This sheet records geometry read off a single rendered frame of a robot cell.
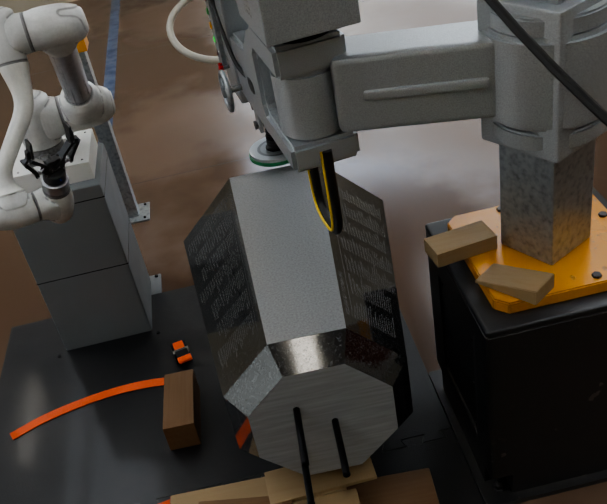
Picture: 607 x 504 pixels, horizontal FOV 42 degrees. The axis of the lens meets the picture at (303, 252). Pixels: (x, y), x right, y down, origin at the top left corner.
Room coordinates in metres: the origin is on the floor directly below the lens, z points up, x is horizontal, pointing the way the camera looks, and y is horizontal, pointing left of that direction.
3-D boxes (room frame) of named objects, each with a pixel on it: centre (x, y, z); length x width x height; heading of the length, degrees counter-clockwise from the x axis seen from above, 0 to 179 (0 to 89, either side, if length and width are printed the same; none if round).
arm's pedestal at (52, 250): (3.04, 0.96, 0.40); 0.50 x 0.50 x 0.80; 4
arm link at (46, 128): (3.04, 0.95, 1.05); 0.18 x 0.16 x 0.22; 102
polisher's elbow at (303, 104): (2.07, -0.10, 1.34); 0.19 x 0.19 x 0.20
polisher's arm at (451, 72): (1.97, -0.54, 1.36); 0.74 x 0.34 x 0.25; 78
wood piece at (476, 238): (1.97, -0.48, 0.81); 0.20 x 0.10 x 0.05; 101
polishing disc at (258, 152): (2.72, 0.02, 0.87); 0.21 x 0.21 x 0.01
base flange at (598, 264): (1.93, -0.74, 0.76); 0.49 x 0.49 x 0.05; 3
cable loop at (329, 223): (2.07, -0.10, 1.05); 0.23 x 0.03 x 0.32; 11
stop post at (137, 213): (3.97, 0.92, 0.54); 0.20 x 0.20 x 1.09; 3
